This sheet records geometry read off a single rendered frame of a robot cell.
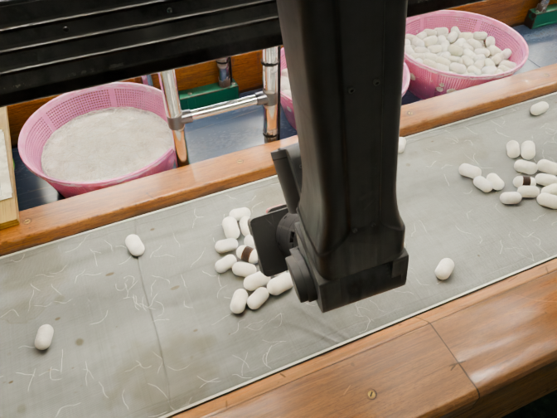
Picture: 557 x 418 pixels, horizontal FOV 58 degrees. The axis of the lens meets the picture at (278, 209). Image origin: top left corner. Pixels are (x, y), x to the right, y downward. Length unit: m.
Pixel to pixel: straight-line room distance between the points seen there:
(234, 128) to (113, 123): 0.22
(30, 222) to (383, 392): 0.51
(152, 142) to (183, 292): 0.33
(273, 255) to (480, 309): 0.27
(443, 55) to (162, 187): 0.66
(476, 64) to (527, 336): 0.63
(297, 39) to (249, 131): 0.77
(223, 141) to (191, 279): 0.37
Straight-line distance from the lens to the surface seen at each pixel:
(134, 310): 0.67
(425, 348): 0.61
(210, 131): 0.99
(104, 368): 0.64
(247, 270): 0.66
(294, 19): 0.22
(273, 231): 0.53
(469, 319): 0.65
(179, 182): 0.77
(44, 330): 0.67
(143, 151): 0.88
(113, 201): 0.76
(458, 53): 1.17
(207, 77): 1.05
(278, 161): 0.44
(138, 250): 0.70
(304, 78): 0.23
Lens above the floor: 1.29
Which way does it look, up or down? 47 degrees down
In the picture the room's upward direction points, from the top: straight up
